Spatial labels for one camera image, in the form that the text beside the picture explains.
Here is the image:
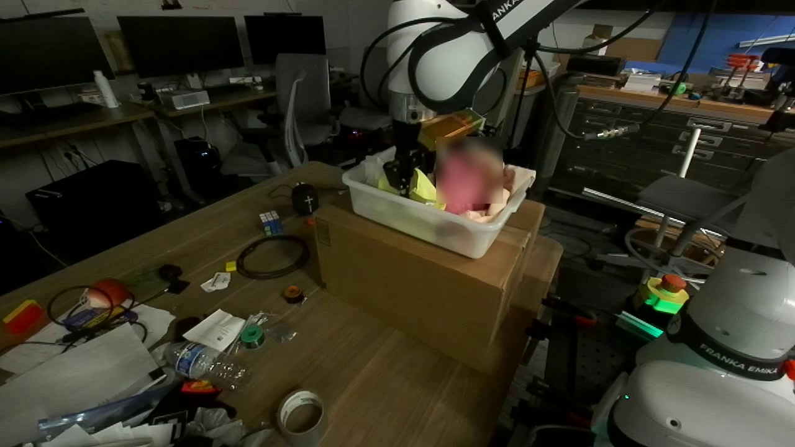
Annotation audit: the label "small orange tool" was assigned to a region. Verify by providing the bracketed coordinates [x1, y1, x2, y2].
[178, 378, 222, 396]

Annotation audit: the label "tall cardboard box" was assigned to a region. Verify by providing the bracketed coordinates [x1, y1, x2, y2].
[310, 195, 547, 355]

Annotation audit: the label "grey office chair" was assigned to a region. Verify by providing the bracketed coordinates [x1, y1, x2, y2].
[273, 50, 337, 171]
[334, 47, 394, 164]

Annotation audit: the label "blue partition board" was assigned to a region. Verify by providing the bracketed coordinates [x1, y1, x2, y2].
[655, 8, 795, 82]

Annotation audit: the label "long wooden office desk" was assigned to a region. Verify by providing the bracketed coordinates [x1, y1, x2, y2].
[0, 85, 284, 200]

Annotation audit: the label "white paper sheets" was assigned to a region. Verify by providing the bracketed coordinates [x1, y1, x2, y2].
[0, 304, 181, 447]

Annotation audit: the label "black workbench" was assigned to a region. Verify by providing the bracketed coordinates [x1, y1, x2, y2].
[543, 82, 795, 205]

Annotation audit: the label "pink cloth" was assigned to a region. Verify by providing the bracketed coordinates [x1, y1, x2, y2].
[432, 145, 509, 217]

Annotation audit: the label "small white item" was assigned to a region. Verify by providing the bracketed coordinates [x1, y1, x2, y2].
[199, 271, 237, 294]

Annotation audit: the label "small black item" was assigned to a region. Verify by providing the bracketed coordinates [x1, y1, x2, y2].
[155, 261, 192, 294]

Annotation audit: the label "white bottle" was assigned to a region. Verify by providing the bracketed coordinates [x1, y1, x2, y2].
[91, 66, 121, 111]

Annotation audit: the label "black computer monitor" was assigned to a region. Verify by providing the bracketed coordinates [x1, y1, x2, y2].
[244, 10, 327, 66]
[0, 8, 91, 94]
[117, 11, 248, 82]

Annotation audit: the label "grey desk device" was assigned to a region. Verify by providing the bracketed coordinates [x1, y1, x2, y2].
[168, 87, 214, 114]

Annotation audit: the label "clear plastic bottle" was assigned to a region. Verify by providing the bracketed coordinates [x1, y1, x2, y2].
[163, 338, 252, 392]

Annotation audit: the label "white plastic bin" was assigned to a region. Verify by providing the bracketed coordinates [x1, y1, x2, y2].
[341, 144, 539, 261]

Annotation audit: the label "grey tape roll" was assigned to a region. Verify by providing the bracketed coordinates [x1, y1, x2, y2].
[273, 387, 327, 440]

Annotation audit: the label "low cardboard box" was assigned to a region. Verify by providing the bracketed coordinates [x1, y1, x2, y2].
[483, 234, 567, 380]

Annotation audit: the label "black robot mounting stand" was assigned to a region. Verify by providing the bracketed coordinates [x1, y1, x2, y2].
[494, 293, 618, 447]

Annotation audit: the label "black cable ring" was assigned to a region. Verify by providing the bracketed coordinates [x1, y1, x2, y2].
[234, 234, 314, 283]

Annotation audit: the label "white paper packet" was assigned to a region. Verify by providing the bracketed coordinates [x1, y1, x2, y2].
[181, 308, 248, 355]

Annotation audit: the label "red yellow flat item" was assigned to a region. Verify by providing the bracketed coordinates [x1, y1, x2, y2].
[0, 298, 50, 343]

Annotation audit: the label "small blue box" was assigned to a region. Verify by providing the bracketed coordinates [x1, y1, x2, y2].
[257, 209, 284, 235]

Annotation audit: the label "black round object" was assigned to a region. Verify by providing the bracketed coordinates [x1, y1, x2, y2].
[289, 181, 324, 217]

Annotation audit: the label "emergency stop button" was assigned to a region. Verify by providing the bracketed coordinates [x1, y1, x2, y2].
[638, 271, 694, 318]

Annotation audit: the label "green tape roll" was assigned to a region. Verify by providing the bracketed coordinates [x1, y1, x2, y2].
[237, 323, 268, 349]

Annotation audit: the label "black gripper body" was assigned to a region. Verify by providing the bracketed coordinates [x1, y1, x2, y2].
[388, 117, 438, 179]

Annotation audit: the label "red round cap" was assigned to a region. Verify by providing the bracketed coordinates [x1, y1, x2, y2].
[85, 274, 137, 312]

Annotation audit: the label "peach printed cloth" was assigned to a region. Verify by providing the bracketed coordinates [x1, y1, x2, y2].
[463, 144, 520, 222]

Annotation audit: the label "grey stand plate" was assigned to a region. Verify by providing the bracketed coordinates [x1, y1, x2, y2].
[637, 127, 740, 222]

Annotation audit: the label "black computer case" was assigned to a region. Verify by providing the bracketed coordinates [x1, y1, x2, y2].
[23, 158, 167, 263]

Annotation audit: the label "yellow-green cloth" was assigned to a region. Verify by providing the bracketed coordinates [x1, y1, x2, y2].
[375, 164, 450, 210]

